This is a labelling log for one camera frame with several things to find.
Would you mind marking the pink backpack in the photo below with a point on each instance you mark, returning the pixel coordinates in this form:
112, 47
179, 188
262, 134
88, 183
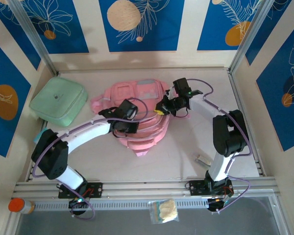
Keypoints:
149, 132

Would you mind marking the small clear packet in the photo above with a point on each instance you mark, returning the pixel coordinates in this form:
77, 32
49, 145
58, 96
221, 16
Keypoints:
203, 160

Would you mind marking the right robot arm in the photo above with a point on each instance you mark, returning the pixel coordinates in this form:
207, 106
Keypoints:
203, 105

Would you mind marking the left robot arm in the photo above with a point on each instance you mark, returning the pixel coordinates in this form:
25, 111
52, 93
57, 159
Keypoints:
88, 132

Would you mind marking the mint green zip case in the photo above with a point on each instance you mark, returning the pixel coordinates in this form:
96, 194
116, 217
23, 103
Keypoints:
56, 100

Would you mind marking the green snack packet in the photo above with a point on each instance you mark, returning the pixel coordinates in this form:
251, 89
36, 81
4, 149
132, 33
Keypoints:
38, 138

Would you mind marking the clear bag of snacks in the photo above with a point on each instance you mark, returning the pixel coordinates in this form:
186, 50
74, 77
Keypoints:
165, 210

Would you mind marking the orange capped bottle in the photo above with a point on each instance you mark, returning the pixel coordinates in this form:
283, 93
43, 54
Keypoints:
18, 205

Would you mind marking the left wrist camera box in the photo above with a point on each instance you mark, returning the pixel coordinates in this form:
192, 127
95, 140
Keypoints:
127, 109

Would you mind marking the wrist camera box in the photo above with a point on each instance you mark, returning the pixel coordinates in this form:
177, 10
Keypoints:
127, 109
182, 86

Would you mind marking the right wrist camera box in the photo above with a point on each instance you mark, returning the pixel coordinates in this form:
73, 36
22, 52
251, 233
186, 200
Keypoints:
182, 86

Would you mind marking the aluminium side rail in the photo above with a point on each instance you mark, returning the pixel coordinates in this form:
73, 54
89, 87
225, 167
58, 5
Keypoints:
29, 171
237, 93

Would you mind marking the aluminium mounting rail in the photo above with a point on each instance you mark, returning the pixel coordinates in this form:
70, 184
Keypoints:
142, 187

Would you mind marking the blue floral wall poster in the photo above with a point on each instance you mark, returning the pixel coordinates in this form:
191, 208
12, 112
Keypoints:
14, 36
272, 110
272, 36
0, 137
63, 36
161, 36
210, 24

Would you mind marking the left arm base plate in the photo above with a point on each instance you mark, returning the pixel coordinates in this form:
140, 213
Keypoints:
98, 189

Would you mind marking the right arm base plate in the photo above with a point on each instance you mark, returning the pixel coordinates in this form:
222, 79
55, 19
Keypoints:
196, 188

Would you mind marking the aluminium frame post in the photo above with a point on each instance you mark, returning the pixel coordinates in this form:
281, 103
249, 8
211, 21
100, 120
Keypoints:
34, 36
250, 36

